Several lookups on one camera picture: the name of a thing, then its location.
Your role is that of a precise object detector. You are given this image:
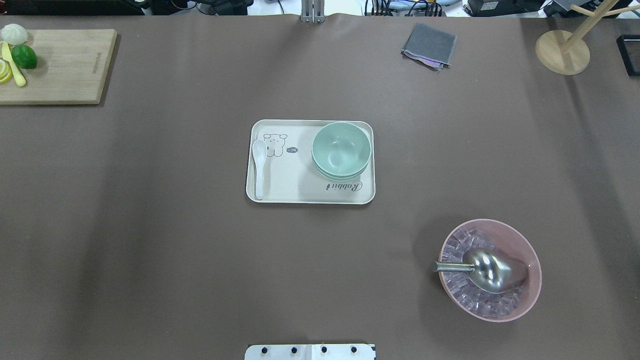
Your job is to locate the wooden mug stand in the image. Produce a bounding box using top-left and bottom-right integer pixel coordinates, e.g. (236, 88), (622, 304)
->
(535, 0), (640, 76)

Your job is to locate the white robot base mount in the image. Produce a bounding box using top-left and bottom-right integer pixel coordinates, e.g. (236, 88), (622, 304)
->
(244, 343), (377, 360)

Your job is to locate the aluminium frame post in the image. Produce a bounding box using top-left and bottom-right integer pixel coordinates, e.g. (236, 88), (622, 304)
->
(301, 0), (325, 24)

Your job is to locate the metal ice scoop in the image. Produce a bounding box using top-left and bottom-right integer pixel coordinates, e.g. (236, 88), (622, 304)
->
(430, 248), (528, 294)

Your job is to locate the green bowl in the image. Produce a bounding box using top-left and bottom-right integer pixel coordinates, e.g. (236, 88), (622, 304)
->
(313, 160), (370, 176)
(311, 121), (373, 166)
(317, 167), (364, 182)

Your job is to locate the lemon slice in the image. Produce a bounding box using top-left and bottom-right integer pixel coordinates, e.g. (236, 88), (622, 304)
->
(0, 59), (13, 84)

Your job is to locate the green lime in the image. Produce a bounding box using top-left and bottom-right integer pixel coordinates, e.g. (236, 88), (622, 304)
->
(10, 44), (38, 69)

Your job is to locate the grey folded cloth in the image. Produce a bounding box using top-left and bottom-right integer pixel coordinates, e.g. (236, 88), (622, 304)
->
(401, 23), (458, 71)

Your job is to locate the black tray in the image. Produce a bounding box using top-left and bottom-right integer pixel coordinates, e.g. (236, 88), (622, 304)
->
(616, 34), (640, 76)

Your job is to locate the yellow plastic knife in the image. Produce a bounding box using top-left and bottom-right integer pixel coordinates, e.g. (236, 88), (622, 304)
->
(1, 41), (26, 87)

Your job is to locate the white plastic spoon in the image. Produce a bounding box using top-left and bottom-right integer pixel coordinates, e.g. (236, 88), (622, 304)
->
(251, 138), (267, 200)

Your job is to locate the bamboo cutting board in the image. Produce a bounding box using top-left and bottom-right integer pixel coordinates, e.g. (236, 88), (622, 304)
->
(0, 29), (117, 105)

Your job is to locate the pink bowl with ice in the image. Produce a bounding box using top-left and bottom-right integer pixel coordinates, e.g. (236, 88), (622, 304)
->
(438, 219), (543, 322)

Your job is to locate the green bowl bottom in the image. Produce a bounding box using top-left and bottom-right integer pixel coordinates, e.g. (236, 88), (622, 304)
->
(317, 167), (364, 182)

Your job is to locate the white garlic bulb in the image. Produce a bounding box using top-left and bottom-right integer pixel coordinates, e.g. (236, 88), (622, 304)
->
(1, 23), (29, 46)

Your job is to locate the white rabbit tray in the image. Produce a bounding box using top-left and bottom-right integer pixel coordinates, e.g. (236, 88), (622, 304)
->
(246, 119), (376, 205)

